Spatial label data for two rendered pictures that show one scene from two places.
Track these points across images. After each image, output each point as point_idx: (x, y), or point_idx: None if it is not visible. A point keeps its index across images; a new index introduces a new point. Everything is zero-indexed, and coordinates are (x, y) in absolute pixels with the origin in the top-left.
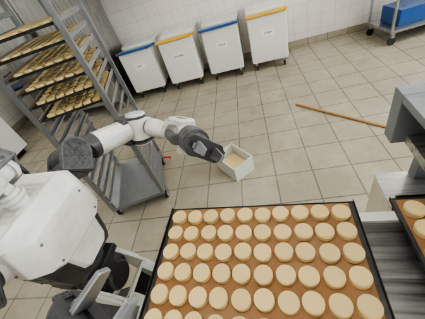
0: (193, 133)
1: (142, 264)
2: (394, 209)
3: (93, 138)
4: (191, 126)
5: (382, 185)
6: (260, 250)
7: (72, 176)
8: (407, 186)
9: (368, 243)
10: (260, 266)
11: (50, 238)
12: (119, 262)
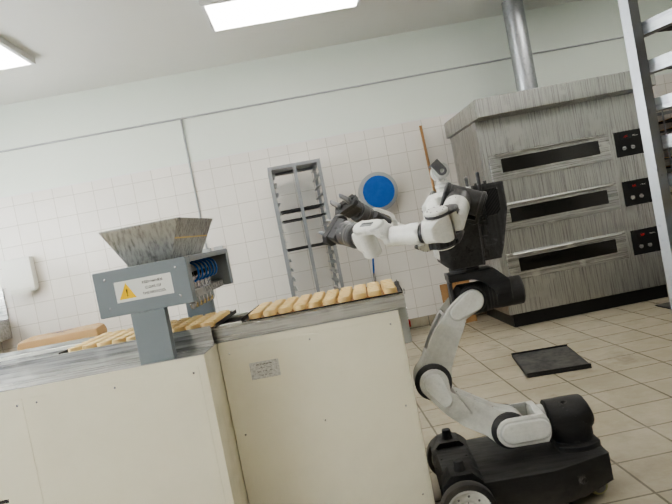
0: (342, 221)
1: (442, 315)
2: (218, 324)
3: (446, 198)
4: (349, 224)
5: (205, 350)
6: (317, 297)
7: (432, 202)
8: (187, 353)
9: (248, 313)
10: (318, 296)
11: (423, 214)
12: (450, 293)
